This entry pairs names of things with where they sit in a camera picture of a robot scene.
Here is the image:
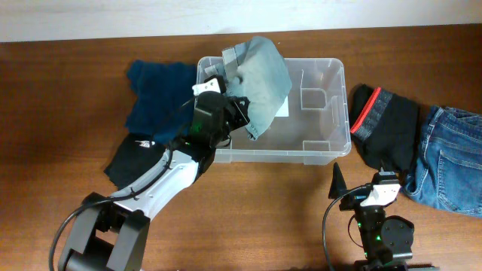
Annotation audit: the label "blue denim jeans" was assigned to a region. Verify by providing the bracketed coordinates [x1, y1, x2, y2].
[403, 105, 481, 218]

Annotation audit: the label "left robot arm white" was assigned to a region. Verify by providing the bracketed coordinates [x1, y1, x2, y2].
[48, 91, 250, 270]

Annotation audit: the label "clear plastic storage bin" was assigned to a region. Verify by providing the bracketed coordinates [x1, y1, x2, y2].
[215, 58, 352, 166]

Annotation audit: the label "dark blue garment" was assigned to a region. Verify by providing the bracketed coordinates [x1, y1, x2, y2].
[125, 60, 197, 145]

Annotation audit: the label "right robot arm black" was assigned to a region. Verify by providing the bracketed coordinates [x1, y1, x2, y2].
[322, 163, 439, 271]

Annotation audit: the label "black garment with white logo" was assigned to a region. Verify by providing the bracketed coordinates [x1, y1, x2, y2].
[104, 133, 165, 190]

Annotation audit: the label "black shorts red waistband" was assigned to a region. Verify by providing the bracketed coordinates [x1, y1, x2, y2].
[349, 84, 419, 172]

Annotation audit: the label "light grey-blue jeans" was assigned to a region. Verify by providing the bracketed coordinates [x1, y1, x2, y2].
[222, 36, 292, 141]

